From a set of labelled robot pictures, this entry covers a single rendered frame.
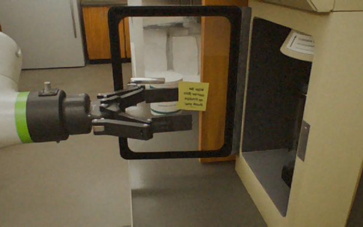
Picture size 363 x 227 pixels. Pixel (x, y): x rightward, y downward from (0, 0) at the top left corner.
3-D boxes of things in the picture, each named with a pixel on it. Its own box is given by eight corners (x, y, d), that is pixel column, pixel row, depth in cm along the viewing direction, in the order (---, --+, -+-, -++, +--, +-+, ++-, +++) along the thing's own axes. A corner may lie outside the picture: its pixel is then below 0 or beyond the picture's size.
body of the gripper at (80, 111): (60, 104, 53) (117, 100, 54) (68, 87, 60) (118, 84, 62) (67, 144, 56) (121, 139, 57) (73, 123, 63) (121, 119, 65)
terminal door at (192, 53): (231, 157, 88) (242, 5, 72) (120, 160, 87) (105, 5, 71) (230, 155, 89) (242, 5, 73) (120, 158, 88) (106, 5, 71)
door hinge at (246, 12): (236, 153, 90) (248, 6, 74) (239, 158, 87) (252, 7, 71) (230, 153, 89) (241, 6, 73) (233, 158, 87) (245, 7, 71)
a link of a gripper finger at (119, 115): (103, 102, 58) (98, 105, 57) (153, 116, 53) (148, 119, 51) (105, 122, 60) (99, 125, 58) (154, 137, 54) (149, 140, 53)
